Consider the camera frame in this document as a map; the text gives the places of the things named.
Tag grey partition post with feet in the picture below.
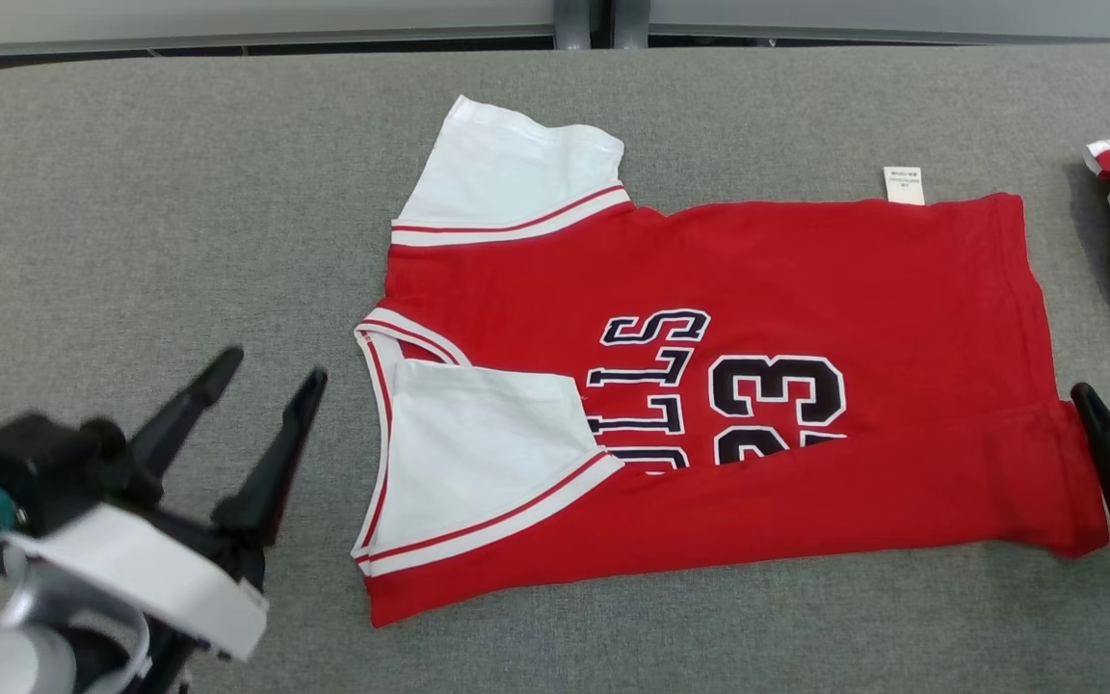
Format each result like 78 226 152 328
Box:
553 0 652 51

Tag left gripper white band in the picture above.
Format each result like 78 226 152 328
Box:
1 346 330 694

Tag red basketball jersey white sleeves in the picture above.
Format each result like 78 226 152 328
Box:
351 93 1110 629

